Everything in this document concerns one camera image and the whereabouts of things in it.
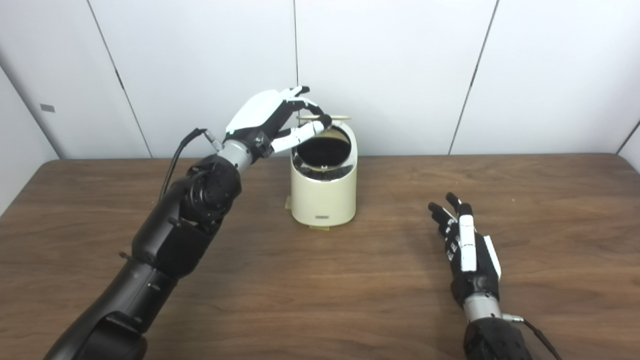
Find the cream-colored plastic bin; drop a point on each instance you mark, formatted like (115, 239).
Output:
(324, 200)

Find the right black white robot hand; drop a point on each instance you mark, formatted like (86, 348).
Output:
(470, 255)

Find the black bin liner bag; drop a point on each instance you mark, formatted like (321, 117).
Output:
(322, 152)

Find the cream round bin lid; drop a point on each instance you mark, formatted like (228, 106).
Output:
(340, 118)

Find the wide yellow tape piece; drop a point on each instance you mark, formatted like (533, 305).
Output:
(319, 227)

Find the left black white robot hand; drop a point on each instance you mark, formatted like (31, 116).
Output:
(260, 112)

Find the grey wall label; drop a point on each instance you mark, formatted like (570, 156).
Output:
(47, 108)

